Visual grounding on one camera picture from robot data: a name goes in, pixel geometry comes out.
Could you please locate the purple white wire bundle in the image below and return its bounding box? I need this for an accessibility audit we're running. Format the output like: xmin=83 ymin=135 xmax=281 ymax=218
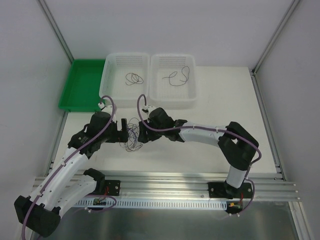
xmin=119 ymin=119 xmax=146 ymax=153

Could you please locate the dark wire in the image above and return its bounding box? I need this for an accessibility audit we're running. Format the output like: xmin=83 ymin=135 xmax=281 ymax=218
xmin=161 ymin=65 xmax=191 ymax=87

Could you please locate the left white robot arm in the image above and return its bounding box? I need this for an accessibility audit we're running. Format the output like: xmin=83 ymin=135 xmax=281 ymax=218
xmin=14 ymin=111 xmax=129 ymax=240

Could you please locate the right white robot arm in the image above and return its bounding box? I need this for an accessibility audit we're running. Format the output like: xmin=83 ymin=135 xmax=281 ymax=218
xmin=138 ymin=105 xmax=262 ymax=199

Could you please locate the green plastic tray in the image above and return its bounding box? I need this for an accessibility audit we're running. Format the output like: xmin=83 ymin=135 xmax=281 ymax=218
xmin=58 ymin=59 xmax=105 ymax=113

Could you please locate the left white plastic basket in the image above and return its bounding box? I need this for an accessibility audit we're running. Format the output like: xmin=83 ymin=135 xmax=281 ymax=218
xmin=99 ymin=52 xmax=150 ymax=108

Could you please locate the white plastic basket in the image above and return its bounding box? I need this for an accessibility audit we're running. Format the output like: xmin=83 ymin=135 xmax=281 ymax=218
xmin=148 ymin=53 xmax=198 ymax=109
xmin=99 ymin=52 xmax=150 ymax=108

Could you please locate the right white plastic basket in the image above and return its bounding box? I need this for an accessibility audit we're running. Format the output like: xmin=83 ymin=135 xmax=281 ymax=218
xmin=148 ymin=53 xmax=198 ymax=109

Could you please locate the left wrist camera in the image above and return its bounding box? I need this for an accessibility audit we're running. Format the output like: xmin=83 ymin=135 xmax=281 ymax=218
xmin=98 ymin=102 xmax=117 ymax=115

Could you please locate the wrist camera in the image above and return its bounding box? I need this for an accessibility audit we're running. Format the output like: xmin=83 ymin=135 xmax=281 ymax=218
xmin=142 ymin=105 xmax=157 ymax=116
xmin=98 ymin=102 xmax=117 ymax=115

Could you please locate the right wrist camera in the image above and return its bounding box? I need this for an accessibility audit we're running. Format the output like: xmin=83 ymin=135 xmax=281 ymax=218
xmin=142 ymin=105 xmax=157 ymax=116

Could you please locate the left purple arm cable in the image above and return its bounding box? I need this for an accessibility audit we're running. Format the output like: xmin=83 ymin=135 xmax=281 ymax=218
xmin=21 ymin=95 xmax=118 ymax=235

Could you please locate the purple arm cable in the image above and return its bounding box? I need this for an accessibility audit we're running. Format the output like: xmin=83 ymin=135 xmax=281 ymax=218
xmin=136 ymin=93 xmax=262 ymax=211
xmin=21 ymin=95 xmax=118 ymax=235

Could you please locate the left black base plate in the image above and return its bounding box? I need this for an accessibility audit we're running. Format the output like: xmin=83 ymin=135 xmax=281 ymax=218
xmin=93 ymin=179 xmax=121 ymax=196

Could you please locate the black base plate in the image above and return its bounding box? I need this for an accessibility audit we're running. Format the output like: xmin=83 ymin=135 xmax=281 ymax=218
xmin=93 ymin=179 xmax=121 ymax=196
xmin=207 ymin=181 xmax=253 ymax=200

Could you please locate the white slotted cable duct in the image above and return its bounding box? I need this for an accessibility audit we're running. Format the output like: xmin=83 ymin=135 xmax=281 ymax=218
xmin=75 ymin=197 xmax=227 ymax=211

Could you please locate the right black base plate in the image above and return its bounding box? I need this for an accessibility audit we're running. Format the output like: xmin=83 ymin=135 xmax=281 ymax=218
xmin=207 ymin=181 xmax=253 ymax=200

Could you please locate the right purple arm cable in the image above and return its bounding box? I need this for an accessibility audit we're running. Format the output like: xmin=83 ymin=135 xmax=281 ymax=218
xmin=136 ymin=93 xmax=262 ymax=211

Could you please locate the left aluminium frame post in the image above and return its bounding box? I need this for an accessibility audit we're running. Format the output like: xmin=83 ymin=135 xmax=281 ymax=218
xmin=36 ymin=0 xmax=75 ymax=64

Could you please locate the aluminium frame post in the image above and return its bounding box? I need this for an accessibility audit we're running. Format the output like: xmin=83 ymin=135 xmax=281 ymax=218
xmin=36 ymin=0 xmax=75 ymax=64
xmin=252 ymin=0 xmax=301 ymax=76

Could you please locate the aluminium mounting rail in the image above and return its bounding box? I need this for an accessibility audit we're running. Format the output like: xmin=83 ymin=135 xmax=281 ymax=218
xmin=103 ymin=170 xmax=302 ymax=202

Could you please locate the right aluminium frame post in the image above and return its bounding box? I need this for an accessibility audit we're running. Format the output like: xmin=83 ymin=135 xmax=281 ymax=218
xmin=252 ymin=0 xmax=301 ymax=76

